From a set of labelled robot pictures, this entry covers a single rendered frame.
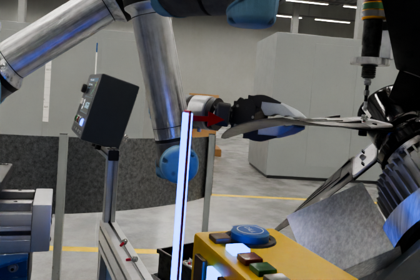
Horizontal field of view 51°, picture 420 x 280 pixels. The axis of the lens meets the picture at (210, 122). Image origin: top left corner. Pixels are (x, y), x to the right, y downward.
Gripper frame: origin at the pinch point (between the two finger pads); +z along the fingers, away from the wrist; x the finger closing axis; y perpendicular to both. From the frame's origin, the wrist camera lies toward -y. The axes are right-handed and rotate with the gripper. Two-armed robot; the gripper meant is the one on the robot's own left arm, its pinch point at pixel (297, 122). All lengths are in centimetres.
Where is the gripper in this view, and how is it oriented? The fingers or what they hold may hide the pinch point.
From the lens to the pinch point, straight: 86.2
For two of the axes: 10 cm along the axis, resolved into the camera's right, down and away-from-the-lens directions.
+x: -1.3, 9.9, -0.3
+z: 8.6, 1.0, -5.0
